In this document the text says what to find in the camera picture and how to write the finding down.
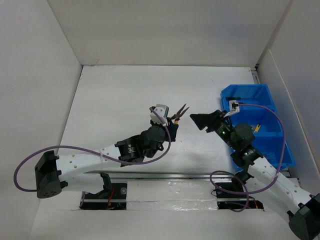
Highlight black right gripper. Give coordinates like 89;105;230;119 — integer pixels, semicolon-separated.
189;109;237;150

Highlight yellow pliers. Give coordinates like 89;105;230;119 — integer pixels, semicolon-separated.
170;103;189;125

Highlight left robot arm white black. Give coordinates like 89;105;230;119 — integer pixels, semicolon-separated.
34;118;179;199

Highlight green black precision screwdriver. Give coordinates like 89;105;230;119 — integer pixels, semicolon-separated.
225;97;241;101

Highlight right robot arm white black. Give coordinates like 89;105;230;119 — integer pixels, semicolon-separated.
190;110;320;240

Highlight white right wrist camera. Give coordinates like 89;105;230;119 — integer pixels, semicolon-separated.
224;100;240;118

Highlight metal mounting rail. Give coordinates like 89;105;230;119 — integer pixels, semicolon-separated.
53;171;291;201

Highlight blue plastic compartment bin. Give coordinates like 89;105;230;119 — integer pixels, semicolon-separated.
220;84;283;168

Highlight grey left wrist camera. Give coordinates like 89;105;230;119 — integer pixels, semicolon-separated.
149;104;169;126

